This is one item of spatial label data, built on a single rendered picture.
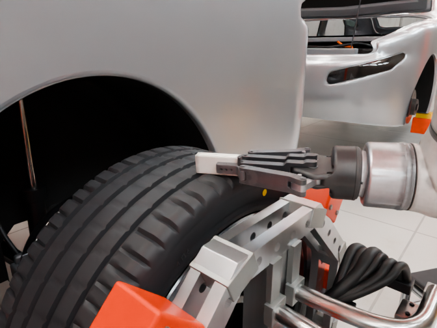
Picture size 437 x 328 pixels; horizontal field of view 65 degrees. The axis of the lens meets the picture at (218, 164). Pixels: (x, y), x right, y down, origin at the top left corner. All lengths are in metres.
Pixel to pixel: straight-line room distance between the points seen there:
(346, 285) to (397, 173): 0.22
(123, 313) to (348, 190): 0.31
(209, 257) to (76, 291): 0.17
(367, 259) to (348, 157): 0.21
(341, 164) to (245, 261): 0.18
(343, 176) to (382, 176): 0.05
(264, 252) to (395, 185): 0.18
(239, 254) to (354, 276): 0.23
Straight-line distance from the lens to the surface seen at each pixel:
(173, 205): 0.47
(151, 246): 0.44
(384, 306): 2.26
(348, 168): 0.47
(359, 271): 0.61
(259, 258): 0.47
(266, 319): 0.55
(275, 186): 0.47
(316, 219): 0.59
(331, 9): 4.13
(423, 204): 0.49
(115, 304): 0.39
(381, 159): 0.47
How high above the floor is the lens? 1.36
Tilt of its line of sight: 19 degrees down
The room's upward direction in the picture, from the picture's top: straight up
